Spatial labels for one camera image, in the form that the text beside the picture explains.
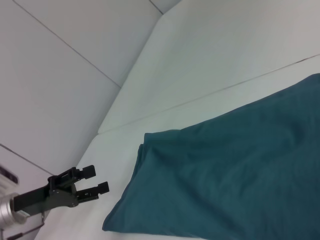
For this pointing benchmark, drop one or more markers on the teal blue printed T-shirt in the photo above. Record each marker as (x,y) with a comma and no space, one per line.
(225,162)

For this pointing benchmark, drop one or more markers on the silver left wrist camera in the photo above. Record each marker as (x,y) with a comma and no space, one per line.
(8,176)

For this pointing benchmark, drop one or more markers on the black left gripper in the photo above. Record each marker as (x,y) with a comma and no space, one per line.
(42,197)

